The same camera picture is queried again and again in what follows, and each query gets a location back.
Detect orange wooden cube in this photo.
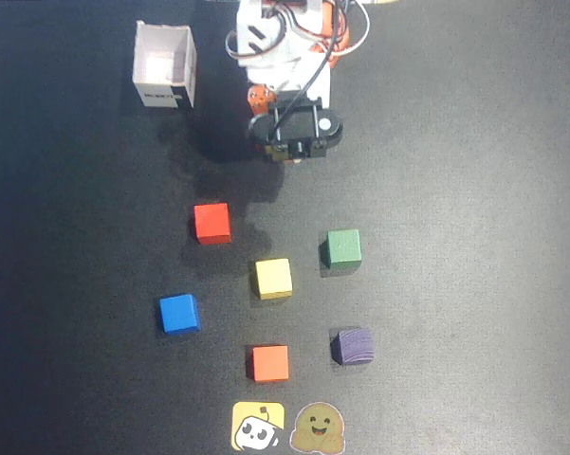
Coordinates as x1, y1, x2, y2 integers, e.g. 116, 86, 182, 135
251, 344, 290, 384

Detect hugging face emoji sticker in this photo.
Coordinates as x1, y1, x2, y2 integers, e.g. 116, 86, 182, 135
289, 402, 347, 455

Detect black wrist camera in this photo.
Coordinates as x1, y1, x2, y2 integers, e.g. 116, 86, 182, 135
248, 97, 344, 163

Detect black camera cable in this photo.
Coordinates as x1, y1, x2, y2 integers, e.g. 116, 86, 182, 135
270, 0, 358, 142

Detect black table mat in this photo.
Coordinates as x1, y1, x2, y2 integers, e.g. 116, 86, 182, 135
0, 0, 570, 455

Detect green wooden cube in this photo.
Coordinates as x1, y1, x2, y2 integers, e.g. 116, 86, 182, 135
322, 228, 362, 272

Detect yellow robot sticker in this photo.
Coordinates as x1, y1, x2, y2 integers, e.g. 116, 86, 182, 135
230, 401, 286, 452

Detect red wooden cube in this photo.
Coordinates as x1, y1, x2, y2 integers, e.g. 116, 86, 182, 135
193, 202, 232, 246

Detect purple wooden cube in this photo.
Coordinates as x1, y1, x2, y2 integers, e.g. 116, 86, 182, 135
330, 326, 376, 367

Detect blue wooden cube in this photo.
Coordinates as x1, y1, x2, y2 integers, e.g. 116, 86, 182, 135
158, 293, 202, 337

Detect yellow wooden cube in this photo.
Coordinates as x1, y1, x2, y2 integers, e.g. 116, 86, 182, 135
254, 258, 294, 301

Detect white red servo wires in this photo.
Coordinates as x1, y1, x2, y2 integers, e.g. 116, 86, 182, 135
224, 0, 372, 65

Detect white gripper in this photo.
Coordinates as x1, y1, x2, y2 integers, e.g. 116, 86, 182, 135
235, 0, 334, 118

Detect white open cardboard box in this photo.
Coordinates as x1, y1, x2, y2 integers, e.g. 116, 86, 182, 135
132, 20, 198, 111

